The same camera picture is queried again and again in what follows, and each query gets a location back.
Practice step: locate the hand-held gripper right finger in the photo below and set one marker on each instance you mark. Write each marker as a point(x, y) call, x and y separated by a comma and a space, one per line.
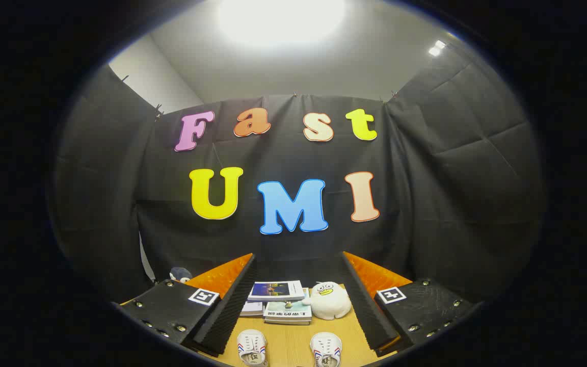
point(365, 306)

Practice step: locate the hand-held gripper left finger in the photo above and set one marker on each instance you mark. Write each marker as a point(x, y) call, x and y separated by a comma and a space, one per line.
point(232, 306)

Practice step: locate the white striped canvas shoe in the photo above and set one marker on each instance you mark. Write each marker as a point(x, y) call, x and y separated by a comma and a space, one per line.
point(251, 347)
point(325, 349)

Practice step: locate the plain white book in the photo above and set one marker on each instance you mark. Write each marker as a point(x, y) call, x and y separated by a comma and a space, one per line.
point(251, 308)

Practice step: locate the white duck plush toy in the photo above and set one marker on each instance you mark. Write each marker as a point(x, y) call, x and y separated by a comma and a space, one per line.
point(329, 302)

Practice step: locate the book with blue night cover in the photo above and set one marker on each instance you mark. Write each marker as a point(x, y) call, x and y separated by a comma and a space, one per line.
point(275, 290)

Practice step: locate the book with pale green cover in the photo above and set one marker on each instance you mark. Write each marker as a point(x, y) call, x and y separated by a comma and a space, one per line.
point(288, 313)

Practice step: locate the grey penguin plush toy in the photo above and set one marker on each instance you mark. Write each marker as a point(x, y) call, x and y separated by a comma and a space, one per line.
point(180, 274)

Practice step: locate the black backdrop cloth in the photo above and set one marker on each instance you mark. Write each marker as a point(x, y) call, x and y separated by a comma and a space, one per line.
point(426, 204)

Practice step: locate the small ceiling lamp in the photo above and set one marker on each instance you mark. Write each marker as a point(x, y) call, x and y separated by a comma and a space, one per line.
point(436, 48)

